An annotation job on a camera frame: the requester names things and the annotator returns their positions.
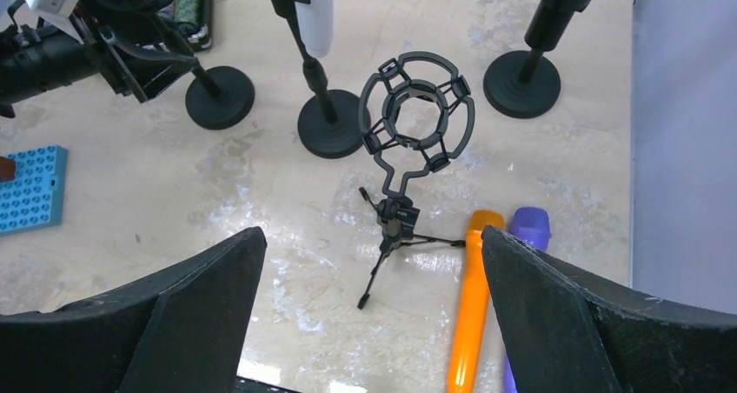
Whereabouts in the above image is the orange microphone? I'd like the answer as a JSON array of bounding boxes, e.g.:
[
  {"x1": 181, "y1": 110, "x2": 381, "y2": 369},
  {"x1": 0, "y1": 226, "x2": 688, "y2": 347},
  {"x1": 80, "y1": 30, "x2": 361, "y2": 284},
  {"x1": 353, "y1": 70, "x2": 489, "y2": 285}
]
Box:
[{"x1": 446, "y1": 210, "x2": 505, "y2": 392}]

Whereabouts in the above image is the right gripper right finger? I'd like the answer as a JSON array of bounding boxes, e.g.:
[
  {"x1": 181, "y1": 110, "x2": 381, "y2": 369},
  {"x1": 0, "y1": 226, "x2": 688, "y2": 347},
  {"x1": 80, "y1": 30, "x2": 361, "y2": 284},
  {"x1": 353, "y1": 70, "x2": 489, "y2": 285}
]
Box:
[{"x1": 482, "y1": 227, "x2": 736, "y2": 392}]

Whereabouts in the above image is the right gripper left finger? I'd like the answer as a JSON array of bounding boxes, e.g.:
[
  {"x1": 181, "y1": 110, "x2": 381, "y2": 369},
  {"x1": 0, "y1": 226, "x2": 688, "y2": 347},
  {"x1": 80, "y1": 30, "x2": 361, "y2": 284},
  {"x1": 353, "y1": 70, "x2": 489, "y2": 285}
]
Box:
[{"x1": 1, "y1": 227, "x2": 267, "y2": 392}]

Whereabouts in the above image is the black tripod shock mount stand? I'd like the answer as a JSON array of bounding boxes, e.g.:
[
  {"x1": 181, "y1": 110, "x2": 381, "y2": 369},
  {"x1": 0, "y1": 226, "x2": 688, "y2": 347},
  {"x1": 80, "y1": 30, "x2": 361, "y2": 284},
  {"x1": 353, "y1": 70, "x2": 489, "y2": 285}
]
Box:
[{"x1": 357, "y1": 51, "x2": 475, "y2": 310}]

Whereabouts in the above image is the black poker chip case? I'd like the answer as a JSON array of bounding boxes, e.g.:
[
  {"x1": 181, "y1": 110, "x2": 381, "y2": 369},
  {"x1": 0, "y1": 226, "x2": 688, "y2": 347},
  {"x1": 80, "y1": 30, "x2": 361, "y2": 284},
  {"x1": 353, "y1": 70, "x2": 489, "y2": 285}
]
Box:
[{"x1": 157, "y1": 0, "x2": 213, "y2": 52}]

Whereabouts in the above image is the black shock mount round stand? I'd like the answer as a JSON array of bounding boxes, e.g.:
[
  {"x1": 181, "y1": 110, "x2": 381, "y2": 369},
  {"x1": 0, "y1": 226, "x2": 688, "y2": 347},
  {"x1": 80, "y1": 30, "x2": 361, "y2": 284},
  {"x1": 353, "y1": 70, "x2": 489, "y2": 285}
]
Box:
[{"x1": 75, "y1": 0, "x2": 256, "y2": 131}]

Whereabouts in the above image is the purple microphone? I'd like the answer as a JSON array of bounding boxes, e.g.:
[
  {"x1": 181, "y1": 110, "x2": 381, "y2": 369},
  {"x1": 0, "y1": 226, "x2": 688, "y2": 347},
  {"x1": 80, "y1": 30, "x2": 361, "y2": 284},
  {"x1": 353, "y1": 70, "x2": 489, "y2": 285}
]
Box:
[{"x1": 501, "y1": 206, "x2": 553, "y2": 393}]

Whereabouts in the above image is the white microphone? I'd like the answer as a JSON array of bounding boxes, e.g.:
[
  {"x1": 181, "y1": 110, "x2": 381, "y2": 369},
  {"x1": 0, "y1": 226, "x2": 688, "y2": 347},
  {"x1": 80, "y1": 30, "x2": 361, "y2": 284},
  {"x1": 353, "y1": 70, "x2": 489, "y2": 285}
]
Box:
[{"x1": 295, "y1": 0, "x2": 334, "y2": 58}]

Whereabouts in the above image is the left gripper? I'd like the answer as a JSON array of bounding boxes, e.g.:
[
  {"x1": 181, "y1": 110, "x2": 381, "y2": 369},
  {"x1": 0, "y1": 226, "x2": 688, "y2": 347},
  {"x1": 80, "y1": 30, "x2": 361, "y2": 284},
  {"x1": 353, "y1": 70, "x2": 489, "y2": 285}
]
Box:
[{"x1": 75, "y1": 10, "x2": 199, "y2": 103}]

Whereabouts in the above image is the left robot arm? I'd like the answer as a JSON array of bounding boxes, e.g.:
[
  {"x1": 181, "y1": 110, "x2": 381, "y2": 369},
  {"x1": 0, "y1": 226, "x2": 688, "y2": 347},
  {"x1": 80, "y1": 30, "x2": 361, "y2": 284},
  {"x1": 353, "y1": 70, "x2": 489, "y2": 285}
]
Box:
[{"x1": 1, "y1": 15, "x2": 199, "y2": 106}]

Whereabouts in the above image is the blue building baseplate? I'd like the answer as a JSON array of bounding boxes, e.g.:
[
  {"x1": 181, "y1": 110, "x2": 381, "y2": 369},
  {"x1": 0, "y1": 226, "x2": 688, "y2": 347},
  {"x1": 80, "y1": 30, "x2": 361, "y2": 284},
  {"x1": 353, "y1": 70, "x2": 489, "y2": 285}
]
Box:
[{"x1": 1, "y1": 145, "x2": 68, "y2": 236}]

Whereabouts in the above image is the black clip round base stand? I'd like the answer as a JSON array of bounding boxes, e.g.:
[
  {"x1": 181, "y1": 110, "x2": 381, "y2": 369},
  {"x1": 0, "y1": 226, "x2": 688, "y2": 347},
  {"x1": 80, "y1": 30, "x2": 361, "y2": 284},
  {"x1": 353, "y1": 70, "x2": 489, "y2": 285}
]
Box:
[{"x1": 271, "y1": 0, "x2": 362, "y2": 159}]

